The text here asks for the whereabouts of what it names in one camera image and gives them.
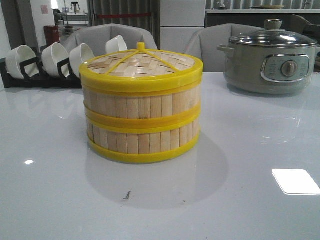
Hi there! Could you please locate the bamboo steamer basket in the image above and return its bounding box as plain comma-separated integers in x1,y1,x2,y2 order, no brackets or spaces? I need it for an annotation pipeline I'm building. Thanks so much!
83,84,201,129
86,114,200,164

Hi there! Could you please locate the bamboo steamer lid yellow rim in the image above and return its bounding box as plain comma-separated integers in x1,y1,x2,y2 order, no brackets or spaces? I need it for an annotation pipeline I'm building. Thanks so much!
79,42,203,97

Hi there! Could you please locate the white bowl right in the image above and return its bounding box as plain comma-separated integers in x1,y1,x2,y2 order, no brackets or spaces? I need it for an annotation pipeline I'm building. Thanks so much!
105,35,128,54

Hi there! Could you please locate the white bowl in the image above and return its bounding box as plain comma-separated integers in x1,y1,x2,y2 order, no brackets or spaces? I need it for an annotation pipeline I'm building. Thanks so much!
41,42,69,78
69,43,95,78
5,45,36,80
105,35,128,54

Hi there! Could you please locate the grey chair right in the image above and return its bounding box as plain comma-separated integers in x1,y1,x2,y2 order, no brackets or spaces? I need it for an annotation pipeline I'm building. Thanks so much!
184,23,259,72

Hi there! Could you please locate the grey chair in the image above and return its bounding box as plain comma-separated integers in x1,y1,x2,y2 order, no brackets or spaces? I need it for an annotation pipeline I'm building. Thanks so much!
62,23,158,57
184,23,259,72

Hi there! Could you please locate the white cabinet background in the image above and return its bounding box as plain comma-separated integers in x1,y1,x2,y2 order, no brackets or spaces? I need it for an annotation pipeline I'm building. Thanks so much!
159,0,206,53

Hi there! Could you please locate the grey chair left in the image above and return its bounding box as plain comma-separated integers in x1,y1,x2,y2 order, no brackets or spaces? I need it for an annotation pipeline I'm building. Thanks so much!
62,23,158,57

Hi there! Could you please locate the grey-green electric cooking pot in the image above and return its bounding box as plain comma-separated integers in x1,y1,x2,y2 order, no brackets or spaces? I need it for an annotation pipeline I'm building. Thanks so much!
217,43,320,95

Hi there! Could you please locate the black bowl rack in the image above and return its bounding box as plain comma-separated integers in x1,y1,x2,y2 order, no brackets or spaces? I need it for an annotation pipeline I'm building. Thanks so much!
0,57,82,89

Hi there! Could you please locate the red fire extinguisher box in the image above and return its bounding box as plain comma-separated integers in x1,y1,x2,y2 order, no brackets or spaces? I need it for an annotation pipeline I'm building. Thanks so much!
43,25,60,47

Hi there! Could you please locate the glass pot lid with knob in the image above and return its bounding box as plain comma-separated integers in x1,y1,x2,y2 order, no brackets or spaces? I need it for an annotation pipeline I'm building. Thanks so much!
229,19,318,48

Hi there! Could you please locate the white bowl far left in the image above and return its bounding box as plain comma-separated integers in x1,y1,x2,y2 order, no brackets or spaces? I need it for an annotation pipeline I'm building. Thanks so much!
5,45,36,80

